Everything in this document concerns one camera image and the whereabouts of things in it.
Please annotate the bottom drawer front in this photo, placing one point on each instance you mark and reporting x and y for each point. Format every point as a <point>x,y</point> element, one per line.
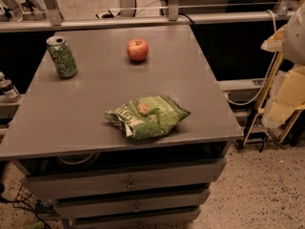
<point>137,220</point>

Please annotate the green jalapeno chip bag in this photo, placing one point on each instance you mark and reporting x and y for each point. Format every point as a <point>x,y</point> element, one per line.
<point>147,117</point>

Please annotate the metal railing frame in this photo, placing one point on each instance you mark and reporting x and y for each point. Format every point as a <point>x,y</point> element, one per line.
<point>90,14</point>

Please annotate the grey drawer cabinet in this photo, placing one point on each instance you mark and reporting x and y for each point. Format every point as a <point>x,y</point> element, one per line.
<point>60,126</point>

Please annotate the top drawer front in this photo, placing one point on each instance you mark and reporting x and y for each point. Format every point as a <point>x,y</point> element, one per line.
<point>137,178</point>

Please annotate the green soda can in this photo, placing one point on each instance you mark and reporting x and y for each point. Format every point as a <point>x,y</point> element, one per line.
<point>62,57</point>

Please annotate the yellow metal frame cart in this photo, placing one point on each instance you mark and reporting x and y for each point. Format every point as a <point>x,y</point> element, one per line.
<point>260,107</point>

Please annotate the red apple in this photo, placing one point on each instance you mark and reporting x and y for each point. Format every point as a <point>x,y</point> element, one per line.
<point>137,49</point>

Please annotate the small bottle at left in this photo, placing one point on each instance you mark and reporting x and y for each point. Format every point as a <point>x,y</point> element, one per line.
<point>8,89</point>

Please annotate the middle drawer front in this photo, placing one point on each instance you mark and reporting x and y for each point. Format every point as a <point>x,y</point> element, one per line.
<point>131,204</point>

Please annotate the drawer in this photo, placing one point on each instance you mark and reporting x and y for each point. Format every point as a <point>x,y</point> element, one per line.
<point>137,178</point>
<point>137,220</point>
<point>131,204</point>

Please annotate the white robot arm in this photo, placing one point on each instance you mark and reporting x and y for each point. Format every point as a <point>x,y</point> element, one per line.
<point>290,39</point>

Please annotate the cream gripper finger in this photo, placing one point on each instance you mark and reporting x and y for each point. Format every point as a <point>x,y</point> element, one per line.
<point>286,94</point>

